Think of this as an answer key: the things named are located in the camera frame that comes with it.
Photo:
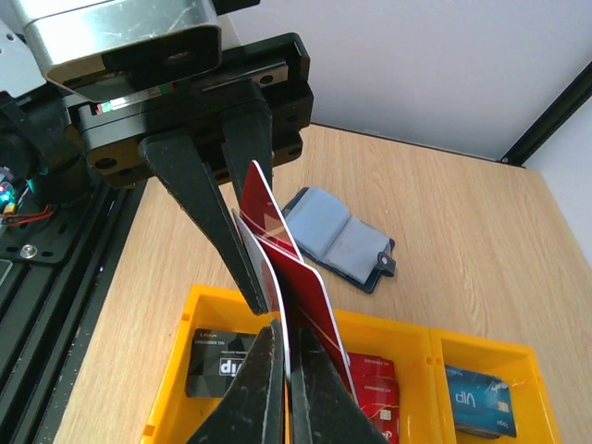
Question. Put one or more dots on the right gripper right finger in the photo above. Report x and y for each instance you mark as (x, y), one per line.
(322, 409)

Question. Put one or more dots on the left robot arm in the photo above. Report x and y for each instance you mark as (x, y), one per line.
(39, 144)

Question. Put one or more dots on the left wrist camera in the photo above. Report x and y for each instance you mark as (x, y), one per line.
(103, 50)

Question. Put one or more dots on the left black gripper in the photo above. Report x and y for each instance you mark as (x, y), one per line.
(255, 103)

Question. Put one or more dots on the blue leather card holder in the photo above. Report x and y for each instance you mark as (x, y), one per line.
(326, 231)

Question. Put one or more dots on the blue card stack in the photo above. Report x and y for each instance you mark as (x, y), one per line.
(481, 404)

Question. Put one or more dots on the yellow three-compartment bin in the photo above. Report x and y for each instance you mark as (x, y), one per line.
(420, 355)

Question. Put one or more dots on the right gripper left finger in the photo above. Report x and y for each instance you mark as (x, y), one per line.
(252, 410)

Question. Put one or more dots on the black VIP card stack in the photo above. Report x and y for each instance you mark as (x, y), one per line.
(216, 358)

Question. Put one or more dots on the red VIP card stack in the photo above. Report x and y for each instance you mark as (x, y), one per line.
(377, 392)

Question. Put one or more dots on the red credit card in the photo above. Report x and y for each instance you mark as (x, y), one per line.
(268, 281)
(303, 291)

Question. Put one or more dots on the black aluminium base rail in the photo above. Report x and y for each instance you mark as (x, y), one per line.
(54, 278)

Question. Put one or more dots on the black frame post right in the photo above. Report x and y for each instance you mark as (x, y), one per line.
(576, 94)

